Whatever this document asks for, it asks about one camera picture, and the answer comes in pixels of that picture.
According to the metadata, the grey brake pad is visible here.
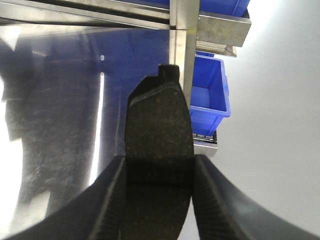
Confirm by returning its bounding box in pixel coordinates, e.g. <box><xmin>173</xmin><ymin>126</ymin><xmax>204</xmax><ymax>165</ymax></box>
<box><xmin>120</xmin><ymin>64</ymin><xmax>195</xmax><ymax>240</ymax></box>

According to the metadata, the right blue plastic crate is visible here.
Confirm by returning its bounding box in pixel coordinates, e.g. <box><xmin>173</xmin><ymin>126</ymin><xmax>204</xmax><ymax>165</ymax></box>
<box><xmin>147</xmin><ymin>0</ymin><xmax>251</xmax><ymax>18</ymax></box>

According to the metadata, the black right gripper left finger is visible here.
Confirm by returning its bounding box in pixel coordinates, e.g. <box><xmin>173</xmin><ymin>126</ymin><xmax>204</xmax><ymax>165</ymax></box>
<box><xmin>9</xmin><ymin>156</ymin><xmax>127</xmax><ymax>240</ymax></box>

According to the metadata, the stainless steel rack frame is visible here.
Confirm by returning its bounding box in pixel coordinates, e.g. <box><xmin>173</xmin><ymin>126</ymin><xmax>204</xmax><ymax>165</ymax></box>
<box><xmin>0</xmin><ymin>0</ymin><xmax>252</xmax><ymax>158</ymax></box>

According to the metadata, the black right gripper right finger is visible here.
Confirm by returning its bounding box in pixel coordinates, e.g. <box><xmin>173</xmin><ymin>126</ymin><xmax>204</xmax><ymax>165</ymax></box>
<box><xmin>192</xmin><ymin>154</ymin><xmax>319</xmax><ymax>240</ymax></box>

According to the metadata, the blue bin under table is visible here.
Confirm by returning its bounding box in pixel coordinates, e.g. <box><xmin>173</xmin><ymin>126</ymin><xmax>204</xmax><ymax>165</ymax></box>
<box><xmin>190</xmin><ymin>54</ymin><xmax>231</xmax><ymax>136</ymax></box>

